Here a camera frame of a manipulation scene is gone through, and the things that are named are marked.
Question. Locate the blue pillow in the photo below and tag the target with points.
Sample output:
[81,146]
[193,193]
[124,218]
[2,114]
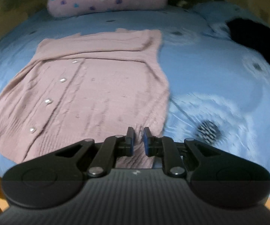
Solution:
[217,14]

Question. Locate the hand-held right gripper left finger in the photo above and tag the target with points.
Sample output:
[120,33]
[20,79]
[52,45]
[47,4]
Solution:
[131,141]

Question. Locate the pink knitted cardigan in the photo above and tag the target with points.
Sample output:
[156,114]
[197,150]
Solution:
[97,86]

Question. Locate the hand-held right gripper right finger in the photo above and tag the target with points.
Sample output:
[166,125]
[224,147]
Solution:
[146,141]

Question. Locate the black cloth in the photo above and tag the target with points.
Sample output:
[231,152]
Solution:
[254,39]

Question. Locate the blue dandelion print bedsheet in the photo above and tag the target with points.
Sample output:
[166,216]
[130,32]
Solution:
[207,75]

